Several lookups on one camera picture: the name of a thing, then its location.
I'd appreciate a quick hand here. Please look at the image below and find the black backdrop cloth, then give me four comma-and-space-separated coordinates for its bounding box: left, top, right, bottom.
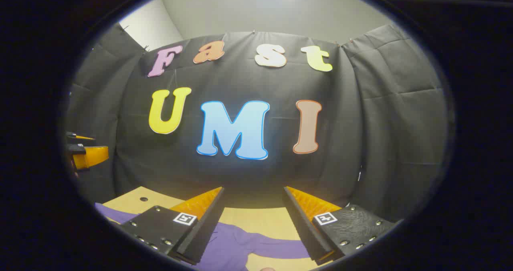
64, 22, 449, 223

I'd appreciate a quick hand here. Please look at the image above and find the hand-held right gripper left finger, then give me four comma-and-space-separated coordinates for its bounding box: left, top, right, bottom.
119, 186, 226, 266

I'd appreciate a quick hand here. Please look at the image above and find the purple knit sweater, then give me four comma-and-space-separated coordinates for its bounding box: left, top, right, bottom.
95, 202, 317, 271

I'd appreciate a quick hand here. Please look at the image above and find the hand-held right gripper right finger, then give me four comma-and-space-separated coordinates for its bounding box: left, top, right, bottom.
283, 186, 398, 266

